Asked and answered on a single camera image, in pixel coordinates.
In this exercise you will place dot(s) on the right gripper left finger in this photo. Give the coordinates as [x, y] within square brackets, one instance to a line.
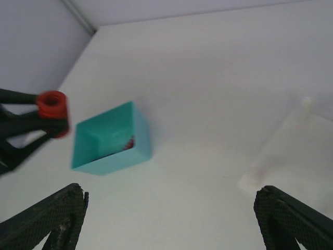
[59, 218]

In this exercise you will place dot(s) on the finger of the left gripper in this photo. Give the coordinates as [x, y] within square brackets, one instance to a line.
[22, 135]
[16, 98]

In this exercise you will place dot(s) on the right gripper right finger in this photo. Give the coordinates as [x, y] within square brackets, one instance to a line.
[286, 222]

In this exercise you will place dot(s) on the teal plastic parts bin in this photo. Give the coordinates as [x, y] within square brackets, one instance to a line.
[99, 141]

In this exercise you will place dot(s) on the white base plate with pegs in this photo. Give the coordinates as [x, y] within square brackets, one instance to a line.
[298, 156]

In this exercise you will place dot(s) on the left aluminium corner post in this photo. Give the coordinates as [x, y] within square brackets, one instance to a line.
[80, 17]

